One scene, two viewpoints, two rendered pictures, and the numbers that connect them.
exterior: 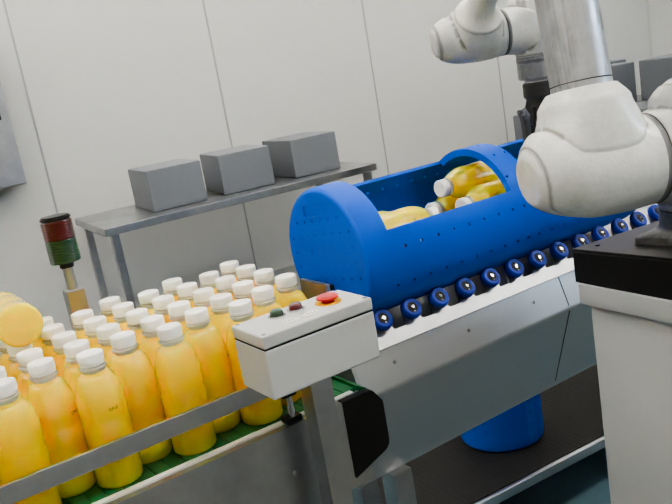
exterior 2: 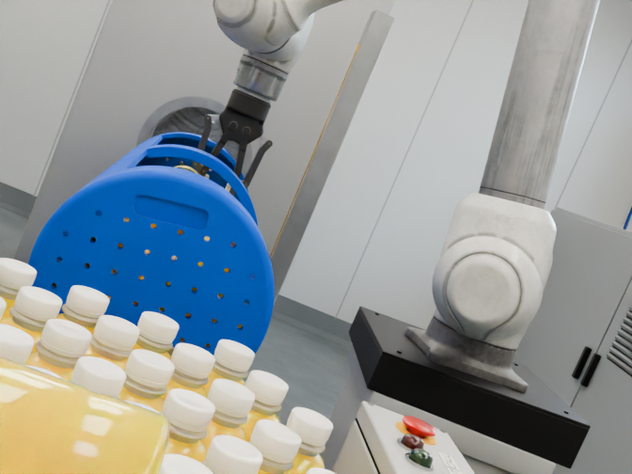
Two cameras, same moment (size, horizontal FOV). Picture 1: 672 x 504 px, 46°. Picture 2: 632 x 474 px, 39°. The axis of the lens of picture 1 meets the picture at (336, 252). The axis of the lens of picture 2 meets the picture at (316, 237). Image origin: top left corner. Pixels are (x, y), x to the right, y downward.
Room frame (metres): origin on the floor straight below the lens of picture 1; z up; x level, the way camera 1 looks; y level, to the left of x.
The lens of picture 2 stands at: (1.02, 0.89, 1.34)
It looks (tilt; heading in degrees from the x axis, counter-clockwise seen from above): 6 degrees down; 292
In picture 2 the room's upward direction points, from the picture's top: 23 degrees clockwise
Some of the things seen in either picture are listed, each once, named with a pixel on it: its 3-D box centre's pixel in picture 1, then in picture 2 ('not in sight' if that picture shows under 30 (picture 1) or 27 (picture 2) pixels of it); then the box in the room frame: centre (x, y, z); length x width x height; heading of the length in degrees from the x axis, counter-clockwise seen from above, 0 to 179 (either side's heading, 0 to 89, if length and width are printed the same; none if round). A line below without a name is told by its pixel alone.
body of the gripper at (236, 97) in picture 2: (540, 100); (244, 118); (1.83, -0.53, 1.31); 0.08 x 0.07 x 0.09; 32
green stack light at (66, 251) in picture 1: (63, 250); not in sight; (1.62, 0.56, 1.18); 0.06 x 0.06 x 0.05
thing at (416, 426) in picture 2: (327, 298); (418, 428); (1.19, 0.03, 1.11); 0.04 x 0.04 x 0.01
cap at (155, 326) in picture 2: (264, 277); (156, 330); (1.45, 0.14, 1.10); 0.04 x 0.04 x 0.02
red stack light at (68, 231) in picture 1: (57, 229); not in sight; (1.62, 0.56, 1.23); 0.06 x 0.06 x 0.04
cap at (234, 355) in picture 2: (286, 282); (232, 358); (1.38, 0.10, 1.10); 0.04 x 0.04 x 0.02
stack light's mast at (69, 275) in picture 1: (63, 252); not in sight; (1.62, 0.56, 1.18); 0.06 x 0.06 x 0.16
